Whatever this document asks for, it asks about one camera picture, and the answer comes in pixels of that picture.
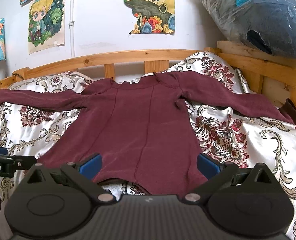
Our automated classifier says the wooden bed frame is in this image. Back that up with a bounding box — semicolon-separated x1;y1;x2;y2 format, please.
0;41;296;107

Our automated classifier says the white wall pipe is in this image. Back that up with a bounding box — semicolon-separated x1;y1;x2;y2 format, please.
69;0;75;59

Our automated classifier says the maroon long-sleeve sweater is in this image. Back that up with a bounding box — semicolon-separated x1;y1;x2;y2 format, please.
0;71;296;196

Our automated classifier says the plastic bag of clothes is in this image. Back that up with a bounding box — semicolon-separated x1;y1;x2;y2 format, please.
200;0;296;59

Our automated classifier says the colourful landscape poster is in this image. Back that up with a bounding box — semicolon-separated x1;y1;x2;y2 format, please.
124;0;175;34

